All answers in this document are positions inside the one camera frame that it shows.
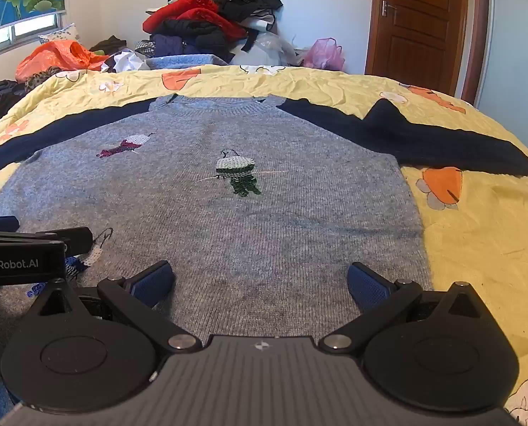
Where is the window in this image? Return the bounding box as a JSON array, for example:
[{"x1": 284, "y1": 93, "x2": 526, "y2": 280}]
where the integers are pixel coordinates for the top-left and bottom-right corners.
[{"x1": 0, "y1": 11, "x2": 66, "y2": 62}]

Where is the clear plastic bag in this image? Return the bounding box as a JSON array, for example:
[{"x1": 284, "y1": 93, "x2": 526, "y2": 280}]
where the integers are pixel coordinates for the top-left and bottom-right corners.
[{"x1": 245, "y1": 30, "x2": 299, "y2": 67}]

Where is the red garment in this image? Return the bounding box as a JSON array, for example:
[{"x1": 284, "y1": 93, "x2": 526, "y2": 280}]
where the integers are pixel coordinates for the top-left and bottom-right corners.
[{"x1": 142, "y1": 0, "x2": 248, "y2": 40}]

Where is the white dotted pillow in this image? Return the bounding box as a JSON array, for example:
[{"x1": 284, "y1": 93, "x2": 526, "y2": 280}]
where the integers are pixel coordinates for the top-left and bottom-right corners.
[{"x1": 37, "y1": 23, "x2": 81, "y2": 45}]

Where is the grey sweater with navy sleeves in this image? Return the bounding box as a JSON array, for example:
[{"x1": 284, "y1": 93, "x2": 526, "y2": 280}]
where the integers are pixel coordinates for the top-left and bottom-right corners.
[{"x1": 0, "y1": 93, "x2": 528, "y2": 411}]

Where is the brown wooden door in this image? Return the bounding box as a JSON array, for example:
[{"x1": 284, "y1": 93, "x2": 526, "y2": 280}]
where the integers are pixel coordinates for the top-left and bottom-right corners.
[{"x1": 365, "y1": 0, "x2": 492, "y2": 104}]

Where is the orange plastic bag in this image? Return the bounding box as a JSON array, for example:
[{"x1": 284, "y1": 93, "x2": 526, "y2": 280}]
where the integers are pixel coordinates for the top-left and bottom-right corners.
[{"x1": 15, "y1": 40, "x2": 108, "y2": 82}]

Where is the navy padded jacket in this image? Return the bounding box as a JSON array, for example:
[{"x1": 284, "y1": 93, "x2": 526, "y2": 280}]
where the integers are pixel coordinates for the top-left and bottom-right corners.
[{"x1": 151, "y1": 18, "x2": 236, "y2": 62}]

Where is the leopard print cloth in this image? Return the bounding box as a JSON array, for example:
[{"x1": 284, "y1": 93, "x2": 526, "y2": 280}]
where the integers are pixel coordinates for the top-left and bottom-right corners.
[{"x1": 23, "y1": 66, "x2": 64, "y2": 93}]

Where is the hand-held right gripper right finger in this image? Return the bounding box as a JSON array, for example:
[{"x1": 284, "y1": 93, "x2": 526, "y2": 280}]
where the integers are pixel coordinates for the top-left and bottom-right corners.
[{"x1": 319, "y1": 262, "x2": 499, "y2": 356}]

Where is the white crumpled cloth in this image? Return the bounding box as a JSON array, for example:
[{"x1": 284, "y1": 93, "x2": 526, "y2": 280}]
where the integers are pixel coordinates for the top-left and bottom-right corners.
[{"x1": 101, "y1": 50, "x2": 152, "y2": 73}]

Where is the light blue knit cloth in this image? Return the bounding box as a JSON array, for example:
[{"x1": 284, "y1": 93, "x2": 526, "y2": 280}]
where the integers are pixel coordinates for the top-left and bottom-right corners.
[{"x1": 147, "y1": 53, "x2": 228, "y2": 71}]

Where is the yellow floral bed sheet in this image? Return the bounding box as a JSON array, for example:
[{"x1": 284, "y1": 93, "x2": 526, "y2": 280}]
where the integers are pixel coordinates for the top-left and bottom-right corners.
[{"x1": 0, "y1": 64, "x2": 528, "y2": 426}]

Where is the pink plastic bag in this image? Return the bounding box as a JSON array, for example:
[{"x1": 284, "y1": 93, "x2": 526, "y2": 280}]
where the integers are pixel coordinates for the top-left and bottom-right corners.
[{"x1": 301, "y1": 38, "x2": 346, "y2": 72}]

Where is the dark olive cloth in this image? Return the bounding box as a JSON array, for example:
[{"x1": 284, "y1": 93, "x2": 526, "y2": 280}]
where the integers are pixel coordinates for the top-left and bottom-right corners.
[{"x1": 88, "y1": 35, "x2": 128, "y2": 54}]

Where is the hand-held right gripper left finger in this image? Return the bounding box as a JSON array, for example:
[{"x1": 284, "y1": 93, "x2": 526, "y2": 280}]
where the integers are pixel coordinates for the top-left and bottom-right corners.
[{"x1": 26, "y1": 260, "x2": 203, "y2": 356}]

